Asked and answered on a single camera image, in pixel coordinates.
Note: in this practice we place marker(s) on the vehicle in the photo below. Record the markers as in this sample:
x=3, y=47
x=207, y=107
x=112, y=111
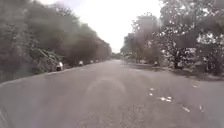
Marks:
x=80, y=63

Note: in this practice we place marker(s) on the grey asphalt road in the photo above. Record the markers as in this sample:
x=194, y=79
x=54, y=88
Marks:
x=110, y=96

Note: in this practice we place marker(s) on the white car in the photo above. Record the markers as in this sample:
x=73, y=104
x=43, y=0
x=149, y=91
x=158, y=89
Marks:
x=59, y=66

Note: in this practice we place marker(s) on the row of trees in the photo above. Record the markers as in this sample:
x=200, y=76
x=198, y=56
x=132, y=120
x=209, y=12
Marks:
x=176, y=36
x=40, y=43

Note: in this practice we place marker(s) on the dirt roadside verge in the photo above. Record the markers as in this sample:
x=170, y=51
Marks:
x=186, y=71

